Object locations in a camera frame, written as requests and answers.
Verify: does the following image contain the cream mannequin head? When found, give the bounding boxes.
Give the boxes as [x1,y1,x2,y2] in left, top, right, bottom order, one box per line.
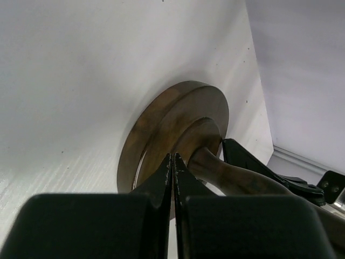
[116,80,345,238]

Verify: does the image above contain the right aluminium frame post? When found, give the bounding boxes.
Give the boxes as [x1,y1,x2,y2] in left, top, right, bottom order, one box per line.
[268,146,344,175]

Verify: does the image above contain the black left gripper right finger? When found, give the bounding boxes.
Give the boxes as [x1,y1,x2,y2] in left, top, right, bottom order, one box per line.
[174,154,344,258]

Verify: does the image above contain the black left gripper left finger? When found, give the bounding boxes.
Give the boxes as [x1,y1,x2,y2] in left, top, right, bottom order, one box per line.
[1,154,173,258]

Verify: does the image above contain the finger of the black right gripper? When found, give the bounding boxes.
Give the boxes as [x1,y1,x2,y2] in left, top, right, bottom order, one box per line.
[222,139,324,204]

